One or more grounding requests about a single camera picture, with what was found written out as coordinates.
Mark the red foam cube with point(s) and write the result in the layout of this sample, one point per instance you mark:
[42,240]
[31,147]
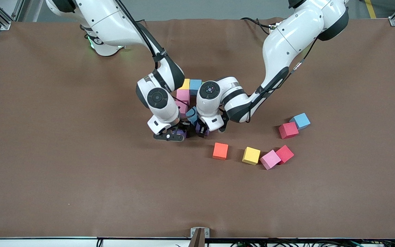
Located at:
[285,153]
[288,130]

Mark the orange foam cube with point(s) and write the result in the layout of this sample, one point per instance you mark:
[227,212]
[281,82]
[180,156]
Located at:
[220,150]

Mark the pink foam cube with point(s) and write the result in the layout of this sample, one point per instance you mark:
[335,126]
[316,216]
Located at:
[182,108]
[270,159]
[183,95]

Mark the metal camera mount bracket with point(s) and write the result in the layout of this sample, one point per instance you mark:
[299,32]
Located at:
[200,236]

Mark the blue foam cube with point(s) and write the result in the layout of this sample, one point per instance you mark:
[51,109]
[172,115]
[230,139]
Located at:
[195,85]
[192,116]
[301,120]

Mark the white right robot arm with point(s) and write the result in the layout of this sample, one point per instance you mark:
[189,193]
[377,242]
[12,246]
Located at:
[115,20]

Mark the purple foam cube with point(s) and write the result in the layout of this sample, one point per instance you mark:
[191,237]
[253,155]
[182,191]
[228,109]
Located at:
[197,127]
[181,132]

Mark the yellow foam cube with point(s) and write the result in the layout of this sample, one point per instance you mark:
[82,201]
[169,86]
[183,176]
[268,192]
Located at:
[185,83]
[251,155]

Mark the brown table cover sheet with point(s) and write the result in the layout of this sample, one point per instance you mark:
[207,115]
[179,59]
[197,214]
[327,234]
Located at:
[81,188]

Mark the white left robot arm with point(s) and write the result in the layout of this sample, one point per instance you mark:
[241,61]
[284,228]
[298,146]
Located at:
[286,41]

